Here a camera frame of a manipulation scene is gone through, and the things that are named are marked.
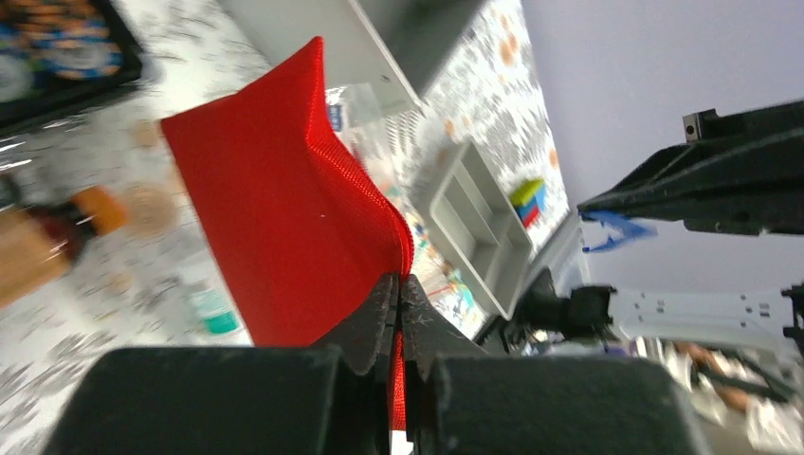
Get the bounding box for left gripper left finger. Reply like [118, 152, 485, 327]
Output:
[44, 274, 399, 454]

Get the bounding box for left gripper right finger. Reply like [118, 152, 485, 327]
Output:
[400, 277, 710, 454]

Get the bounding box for amber medicine bottle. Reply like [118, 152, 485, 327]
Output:
[1, 186, 128, 307]

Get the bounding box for colourful block toy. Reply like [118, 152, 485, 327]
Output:
[508, 178, 546, 228]

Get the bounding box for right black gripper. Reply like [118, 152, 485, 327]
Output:
[577, 100, 803, 236]

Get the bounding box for blue plastic tweezers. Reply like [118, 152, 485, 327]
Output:
[579, 210, 658, 254]

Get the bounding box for grey metal medicine box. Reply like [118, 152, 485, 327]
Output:
[221, 0, 485, 115]

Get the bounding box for white tube bottle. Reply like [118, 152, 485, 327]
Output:
[181, 275, 241, 336]

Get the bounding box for black poker chip case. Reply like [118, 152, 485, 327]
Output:
[1, 1, 146, 136]

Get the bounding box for floral table mat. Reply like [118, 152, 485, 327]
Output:
[1, 1, 569, 454]

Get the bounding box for red first aid pouch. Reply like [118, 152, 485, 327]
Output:
[159, 36, 416, 433]

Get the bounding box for grey plastic divider tray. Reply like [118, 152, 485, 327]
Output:
[414, 142, 533, 319]

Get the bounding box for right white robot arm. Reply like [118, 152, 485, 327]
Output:
[511, 100, 803, 356]

